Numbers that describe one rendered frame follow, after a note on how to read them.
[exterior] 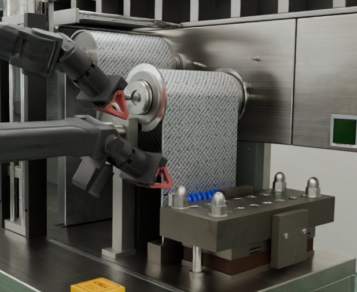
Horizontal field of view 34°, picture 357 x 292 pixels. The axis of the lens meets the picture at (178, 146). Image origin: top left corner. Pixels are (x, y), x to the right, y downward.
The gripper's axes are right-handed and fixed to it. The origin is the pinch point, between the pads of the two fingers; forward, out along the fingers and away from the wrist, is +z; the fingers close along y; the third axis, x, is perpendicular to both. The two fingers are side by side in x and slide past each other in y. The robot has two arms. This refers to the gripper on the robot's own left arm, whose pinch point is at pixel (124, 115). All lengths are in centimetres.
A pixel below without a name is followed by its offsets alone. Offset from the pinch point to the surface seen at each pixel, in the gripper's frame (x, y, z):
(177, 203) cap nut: -11.6, 13.9, 12.9
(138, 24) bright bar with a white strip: 34.6, -26.6, 5.9
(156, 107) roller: 4.0, 5.3, 2.2
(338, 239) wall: 100, -102, 273
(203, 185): -1.3, 7.0, 23.8
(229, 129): 13.7, 7.3, 22.3
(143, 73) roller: 9.6, 0.9, -2.2
